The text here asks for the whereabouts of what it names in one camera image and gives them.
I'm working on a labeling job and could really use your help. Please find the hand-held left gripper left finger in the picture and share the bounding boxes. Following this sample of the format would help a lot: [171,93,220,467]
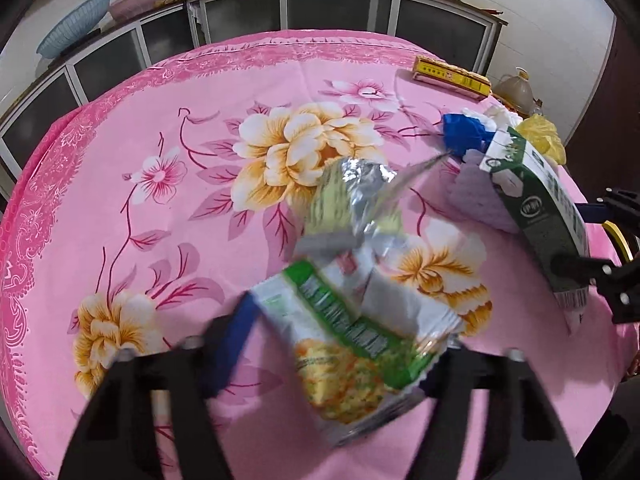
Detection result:
[57,290,263,480]

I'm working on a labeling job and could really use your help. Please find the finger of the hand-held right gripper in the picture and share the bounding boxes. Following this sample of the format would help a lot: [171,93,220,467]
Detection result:
[549,252,640,326]
[580,187,640,241]

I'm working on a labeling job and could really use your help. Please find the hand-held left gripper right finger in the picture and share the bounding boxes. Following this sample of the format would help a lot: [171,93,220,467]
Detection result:
[419,340,583,480]

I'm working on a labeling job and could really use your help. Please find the green and white milk carton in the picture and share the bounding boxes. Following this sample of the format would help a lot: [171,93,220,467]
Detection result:
[479,127,591,311]

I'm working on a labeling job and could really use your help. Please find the yellow plastic bag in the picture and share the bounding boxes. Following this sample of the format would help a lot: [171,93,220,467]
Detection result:
[515,114,567,165]

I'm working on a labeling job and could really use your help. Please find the green and silver snack packet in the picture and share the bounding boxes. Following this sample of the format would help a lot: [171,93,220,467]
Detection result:
[247,155,493,448]

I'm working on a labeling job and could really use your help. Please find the white paper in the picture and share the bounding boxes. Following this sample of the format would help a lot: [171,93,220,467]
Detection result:
[460,104,521,133]

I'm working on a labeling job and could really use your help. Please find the pink floral tablecloth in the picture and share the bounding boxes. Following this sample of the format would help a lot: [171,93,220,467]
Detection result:
[0,30,633,480]

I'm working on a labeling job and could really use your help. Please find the large cooking oil jug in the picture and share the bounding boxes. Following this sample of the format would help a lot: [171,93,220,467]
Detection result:
[492,67,535,112]

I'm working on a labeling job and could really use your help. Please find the long yellow cardboard box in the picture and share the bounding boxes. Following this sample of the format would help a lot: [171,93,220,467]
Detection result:
[412,55,493,100]

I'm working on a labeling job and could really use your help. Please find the kitchen cabinet with glass doors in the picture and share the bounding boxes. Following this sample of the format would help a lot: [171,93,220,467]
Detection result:
[0,0,508,171]

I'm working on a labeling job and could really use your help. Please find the pink plastic basin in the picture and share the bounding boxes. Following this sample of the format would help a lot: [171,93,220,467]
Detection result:
[109,0,160,23]

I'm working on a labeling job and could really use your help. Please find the blue plastic basin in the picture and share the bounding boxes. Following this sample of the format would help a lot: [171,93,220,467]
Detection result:
[36,0,112,58]

